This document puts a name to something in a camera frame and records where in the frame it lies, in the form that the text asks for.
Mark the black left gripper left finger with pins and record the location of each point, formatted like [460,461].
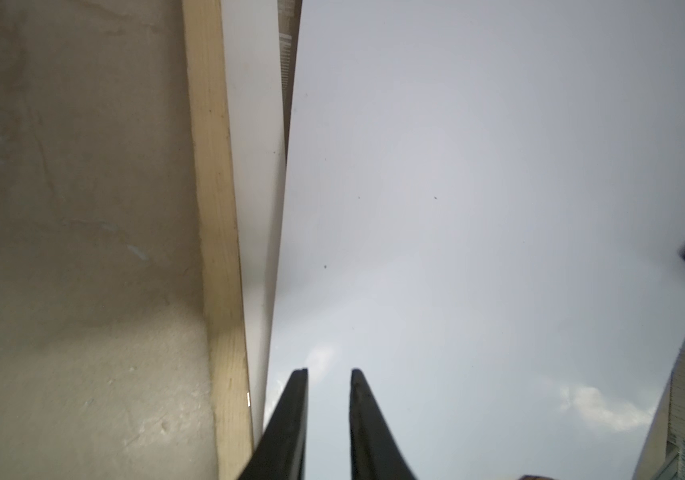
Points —
[280,454]

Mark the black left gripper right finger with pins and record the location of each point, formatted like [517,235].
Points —
[374,454]

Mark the colour landscape photo underneath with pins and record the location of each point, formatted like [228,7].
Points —
[485,205]

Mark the light wooden picture frame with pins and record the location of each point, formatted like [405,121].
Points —
[221,276]

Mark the black white landscape photo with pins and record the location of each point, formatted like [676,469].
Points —
[256,108]

